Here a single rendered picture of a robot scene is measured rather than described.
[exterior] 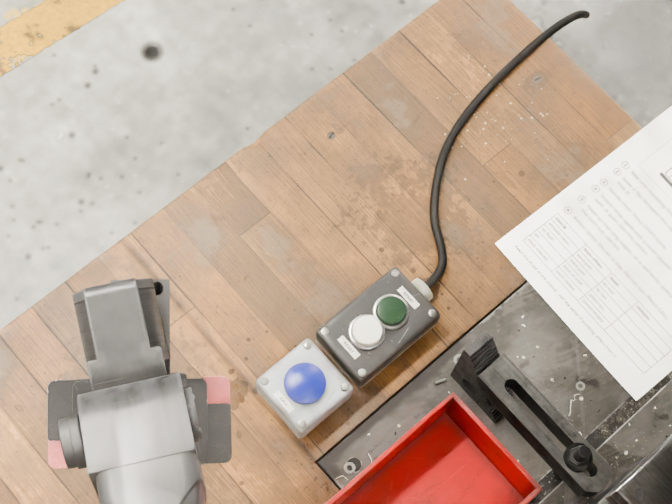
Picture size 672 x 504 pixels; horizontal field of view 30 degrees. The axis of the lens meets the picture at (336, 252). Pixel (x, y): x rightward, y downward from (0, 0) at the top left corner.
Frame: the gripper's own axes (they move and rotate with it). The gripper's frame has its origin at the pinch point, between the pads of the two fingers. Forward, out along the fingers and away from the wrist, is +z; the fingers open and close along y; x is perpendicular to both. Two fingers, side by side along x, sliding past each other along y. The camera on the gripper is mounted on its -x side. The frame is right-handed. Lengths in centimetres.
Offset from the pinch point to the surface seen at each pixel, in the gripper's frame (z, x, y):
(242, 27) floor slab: 125, -72, -20
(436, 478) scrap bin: 10.8, 6.4, -27.8
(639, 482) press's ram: -14.3, 5.6, -37.7
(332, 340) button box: 12.5, -6.9, -18.4
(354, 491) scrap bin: 10.9, 7.4, -19.9
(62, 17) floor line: 129, -74, 13
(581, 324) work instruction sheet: 13.4, -8.1, -43.8
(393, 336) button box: 12.0, -7.2, -24.3
